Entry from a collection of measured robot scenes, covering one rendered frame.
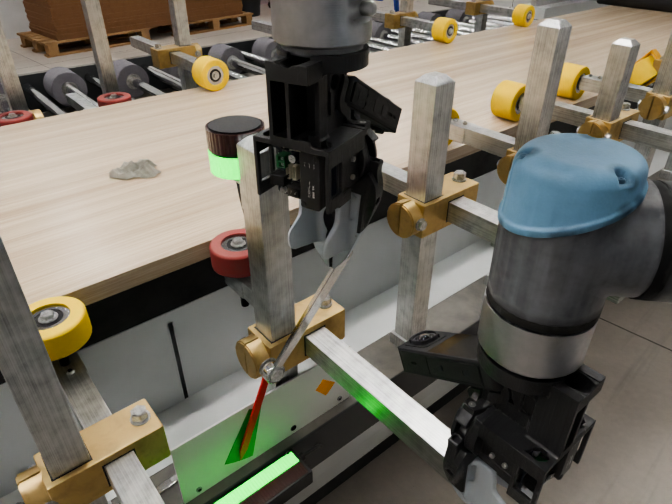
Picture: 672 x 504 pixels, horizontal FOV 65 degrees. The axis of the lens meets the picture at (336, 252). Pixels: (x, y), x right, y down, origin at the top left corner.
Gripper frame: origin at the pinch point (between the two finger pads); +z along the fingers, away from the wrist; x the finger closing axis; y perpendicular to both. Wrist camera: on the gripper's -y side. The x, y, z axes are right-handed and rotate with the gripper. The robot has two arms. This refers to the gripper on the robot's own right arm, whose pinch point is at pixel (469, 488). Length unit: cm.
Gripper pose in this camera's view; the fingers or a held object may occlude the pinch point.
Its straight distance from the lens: 57.5
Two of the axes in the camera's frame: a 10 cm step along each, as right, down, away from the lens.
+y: 6.4, 4.1, -6.5
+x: 7.7, -3.5, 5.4
